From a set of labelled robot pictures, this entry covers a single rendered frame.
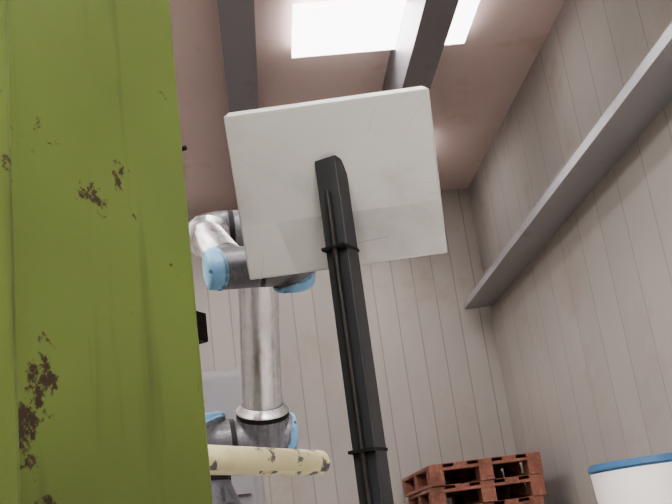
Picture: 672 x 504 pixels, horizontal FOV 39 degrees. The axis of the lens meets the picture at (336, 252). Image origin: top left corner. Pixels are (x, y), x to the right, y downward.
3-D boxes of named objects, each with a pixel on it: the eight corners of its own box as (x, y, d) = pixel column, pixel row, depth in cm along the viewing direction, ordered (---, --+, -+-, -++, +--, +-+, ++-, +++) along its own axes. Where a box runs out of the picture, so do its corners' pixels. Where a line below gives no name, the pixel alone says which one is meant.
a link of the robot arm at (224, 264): (181, 210, 258) (204, 245, 192) (226, 207, 260) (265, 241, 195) (183, 252, 259) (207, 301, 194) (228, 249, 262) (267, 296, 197)
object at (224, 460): (309, 479, 172) (305, 450, 174) (334, 475, 170) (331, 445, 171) (158, 480, 134) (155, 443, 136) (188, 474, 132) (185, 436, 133)
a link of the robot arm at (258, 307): (232, 459, 276) (222, 206, 261) (291, 453, 280) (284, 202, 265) (239, 481, 261) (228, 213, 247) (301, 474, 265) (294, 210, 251)
